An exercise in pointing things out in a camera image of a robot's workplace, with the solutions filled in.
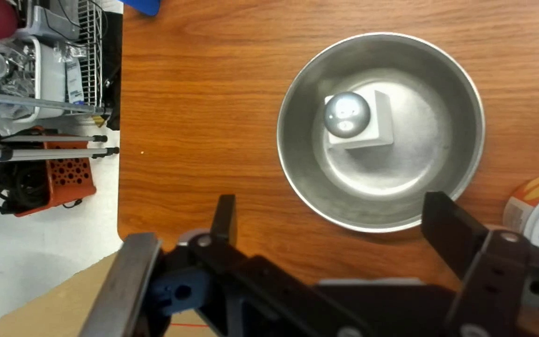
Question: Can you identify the metal equipment cart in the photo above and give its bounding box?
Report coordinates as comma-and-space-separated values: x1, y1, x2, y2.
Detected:
0, 0, 107, 135

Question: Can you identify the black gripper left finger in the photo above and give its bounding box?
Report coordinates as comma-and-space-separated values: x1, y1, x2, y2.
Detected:
159, 193, 374, 337

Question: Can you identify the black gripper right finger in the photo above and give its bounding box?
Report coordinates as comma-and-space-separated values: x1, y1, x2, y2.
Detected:
421, 191, 539, 337

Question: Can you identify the orange perforated plastic crate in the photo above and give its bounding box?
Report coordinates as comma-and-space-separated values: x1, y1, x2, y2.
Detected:
13, 139, 99, 219

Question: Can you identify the blue cloth piece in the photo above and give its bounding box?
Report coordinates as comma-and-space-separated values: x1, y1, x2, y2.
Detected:
122, 0, 163, 19

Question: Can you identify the camera tripod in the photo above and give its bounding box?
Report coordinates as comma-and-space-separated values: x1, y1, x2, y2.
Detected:
0, 86, 122, 165

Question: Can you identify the brown cardboard board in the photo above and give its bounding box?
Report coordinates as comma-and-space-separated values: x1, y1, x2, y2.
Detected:
0, 249, 215, 337

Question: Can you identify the small silver object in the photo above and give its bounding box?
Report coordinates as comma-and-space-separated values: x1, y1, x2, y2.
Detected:
320, 88, 397, 152

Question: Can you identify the stainless steel bowl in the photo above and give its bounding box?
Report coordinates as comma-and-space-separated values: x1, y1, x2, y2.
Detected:
275, 32, 487, 236

